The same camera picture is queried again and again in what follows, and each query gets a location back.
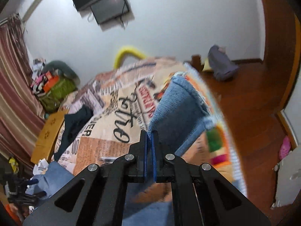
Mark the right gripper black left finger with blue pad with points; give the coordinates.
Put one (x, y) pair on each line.
(138, 166)

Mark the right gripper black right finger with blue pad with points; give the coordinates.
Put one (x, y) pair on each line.
(161, 171)

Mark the blue denim jeans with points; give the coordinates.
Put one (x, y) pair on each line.
(101, 195)

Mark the white cloth beside bed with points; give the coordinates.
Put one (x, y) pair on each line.
(41, 167)

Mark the newspaper print bed cover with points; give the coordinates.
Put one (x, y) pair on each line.
(124, 101)

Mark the striped pink beige curtain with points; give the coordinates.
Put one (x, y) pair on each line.
(21, 112)

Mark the wooden headboard panel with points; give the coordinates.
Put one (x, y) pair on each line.
(45, 144)

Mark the dark teal folded garment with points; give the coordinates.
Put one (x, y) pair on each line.
(73, 124)

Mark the green camouflage bag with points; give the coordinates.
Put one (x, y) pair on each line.
(55, 96)

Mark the clutter pile on bag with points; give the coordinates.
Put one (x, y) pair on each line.
(39, 77)

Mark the orange box on bag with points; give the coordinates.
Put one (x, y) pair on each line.
(51, 81)

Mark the grey green pillow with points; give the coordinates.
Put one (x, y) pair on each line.
(62, 69)

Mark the pink slipper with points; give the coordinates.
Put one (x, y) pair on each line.
(285, 148)

